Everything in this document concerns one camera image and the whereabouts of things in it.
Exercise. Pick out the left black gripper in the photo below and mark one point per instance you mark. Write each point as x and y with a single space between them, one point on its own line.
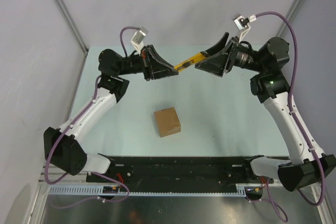
153 66

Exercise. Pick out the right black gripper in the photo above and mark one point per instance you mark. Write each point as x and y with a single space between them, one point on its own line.
224 62

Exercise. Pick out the brown cardboard express box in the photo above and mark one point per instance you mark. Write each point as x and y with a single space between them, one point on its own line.
167 122

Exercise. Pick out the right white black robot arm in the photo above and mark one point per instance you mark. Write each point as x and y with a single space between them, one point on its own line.
307 163

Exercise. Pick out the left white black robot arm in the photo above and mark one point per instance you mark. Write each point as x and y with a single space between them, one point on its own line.
62 145

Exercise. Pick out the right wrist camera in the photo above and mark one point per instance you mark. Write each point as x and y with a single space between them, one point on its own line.
243 25

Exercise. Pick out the right aluminium side rail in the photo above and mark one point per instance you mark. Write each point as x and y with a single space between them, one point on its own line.
278 106

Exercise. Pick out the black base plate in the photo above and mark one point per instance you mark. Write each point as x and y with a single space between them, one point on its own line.
182 176

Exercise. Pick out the left aluminium corner post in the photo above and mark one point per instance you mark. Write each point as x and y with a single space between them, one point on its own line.
69 21

